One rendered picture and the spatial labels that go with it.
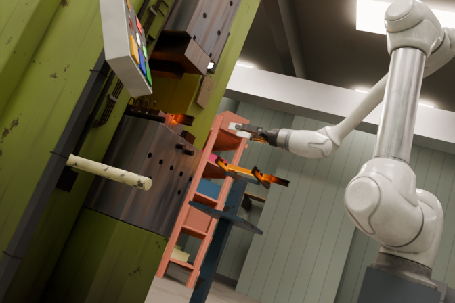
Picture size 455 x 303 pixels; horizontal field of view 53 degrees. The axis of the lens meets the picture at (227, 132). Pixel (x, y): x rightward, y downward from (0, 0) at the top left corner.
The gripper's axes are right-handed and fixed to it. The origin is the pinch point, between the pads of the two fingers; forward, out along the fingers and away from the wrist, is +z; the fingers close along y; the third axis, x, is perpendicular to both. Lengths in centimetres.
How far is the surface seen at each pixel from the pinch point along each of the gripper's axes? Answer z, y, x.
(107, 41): 14, -71, -2
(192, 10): 37, -17, 48
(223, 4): 35, 0, 64
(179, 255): 217, 318, -73
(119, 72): 15, -60, -7
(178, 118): 33.4, -0.6, -0.4
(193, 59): 35.1, -5.0, 28.7
